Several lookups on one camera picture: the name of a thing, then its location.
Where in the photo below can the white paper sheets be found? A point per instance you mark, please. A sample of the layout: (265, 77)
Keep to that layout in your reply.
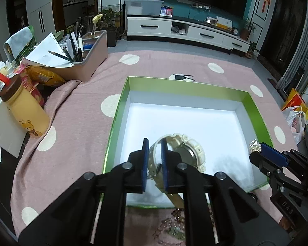
(42, 56)

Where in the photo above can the cream chunky wristwatch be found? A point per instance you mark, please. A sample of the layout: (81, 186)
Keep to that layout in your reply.
(191, 153)

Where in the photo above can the pink desk organizer tray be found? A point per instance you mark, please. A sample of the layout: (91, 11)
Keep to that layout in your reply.
(93, 58)

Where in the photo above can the yellow snack bag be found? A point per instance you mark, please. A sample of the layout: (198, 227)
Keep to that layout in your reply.
(44, 76)

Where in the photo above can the potted green plant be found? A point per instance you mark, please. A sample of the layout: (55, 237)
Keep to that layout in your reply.
(248, 27)

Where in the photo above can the white plastic shopping bag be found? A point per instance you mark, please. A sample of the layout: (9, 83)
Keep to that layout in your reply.
(296, 119)

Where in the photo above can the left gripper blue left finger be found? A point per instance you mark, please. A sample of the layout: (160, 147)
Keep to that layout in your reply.
(137, 177)

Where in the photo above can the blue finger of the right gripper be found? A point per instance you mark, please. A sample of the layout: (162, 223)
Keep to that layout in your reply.
(267, 159)

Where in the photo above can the orange paper bag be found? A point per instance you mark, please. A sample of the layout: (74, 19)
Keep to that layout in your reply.
(294, 99)

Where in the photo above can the yellow bear bottle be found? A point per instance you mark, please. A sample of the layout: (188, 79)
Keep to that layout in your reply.
(24, 107)

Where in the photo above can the green gift box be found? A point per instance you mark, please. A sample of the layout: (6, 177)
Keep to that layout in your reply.
(223, 120)

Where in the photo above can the clear plastic storage bin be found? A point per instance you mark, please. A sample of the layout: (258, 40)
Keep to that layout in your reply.
(143, 7)

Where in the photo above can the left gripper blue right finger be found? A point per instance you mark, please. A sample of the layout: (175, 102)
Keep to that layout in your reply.
(169, 160)

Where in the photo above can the white TV cabinet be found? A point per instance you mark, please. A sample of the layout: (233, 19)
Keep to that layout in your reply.
(140, 26)

